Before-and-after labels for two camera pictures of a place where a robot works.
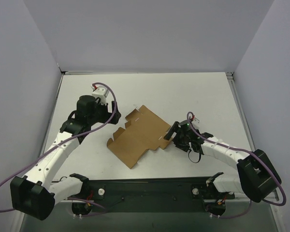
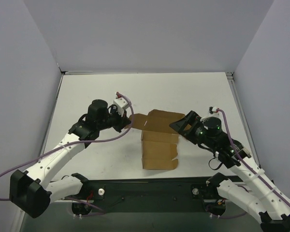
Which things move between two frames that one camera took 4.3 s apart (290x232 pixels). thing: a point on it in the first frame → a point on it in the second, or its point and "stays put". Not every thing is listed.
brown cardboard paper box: x=145 y=130 → x=159 y=139
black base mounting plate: x=157 y=195 stays put
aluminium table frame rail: x=231 y=79 stays put
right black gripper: x=178 y=135 → x=192 y=130
